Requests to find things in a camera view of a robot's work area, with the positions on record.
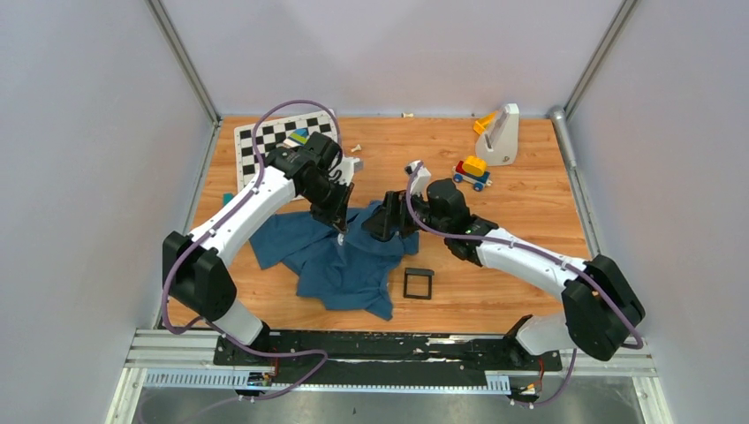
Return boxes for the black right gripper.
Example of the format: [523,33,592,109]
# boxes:
[362,188,450,239]

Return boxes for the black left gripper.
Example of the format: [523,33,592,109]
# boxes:
[300,177,353,234]

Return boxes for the blue shirt garment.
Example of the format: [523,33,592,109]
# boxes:
[249,201,420,321]

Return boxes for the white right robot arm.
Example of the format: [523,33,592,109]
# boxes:
[361,178,646,369]

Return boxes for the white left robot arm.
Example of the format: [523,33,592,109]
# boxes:
[163,132,363,365]

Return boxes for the stacked colour blocks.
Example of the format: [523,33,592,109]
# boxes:
[283,128,309,148]

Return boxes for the black white checkerboard sheet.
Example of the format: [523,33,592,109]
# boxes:
[234,111,339,192]

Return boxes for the colourful toy train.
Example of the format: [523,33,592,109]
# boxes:
[452,155,492,192]

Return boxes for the yellow plastic piece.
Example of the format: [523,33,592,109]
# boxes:
[473,110,498,135]

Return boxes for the white wedge stand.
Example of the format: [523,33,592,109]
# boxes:
[475,103,520,166]

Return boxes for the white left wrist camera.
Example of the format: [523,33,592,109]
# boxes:
[332,156,364,186]

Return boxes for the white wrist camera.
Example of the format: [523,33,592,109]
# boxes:
[405,160,432,196]
[332,156,364,186]

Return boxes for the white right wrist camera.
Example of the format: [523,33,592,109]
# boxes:
[405,160,432,196]

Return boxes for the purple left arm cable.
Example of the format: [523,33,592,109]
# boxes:
[160,99,344,404]

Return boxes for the black square frame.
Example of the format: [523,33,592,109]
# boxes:
[403,268,435,300]

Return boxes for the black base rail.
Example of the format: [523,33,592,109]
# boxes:
[213,329,563,387]

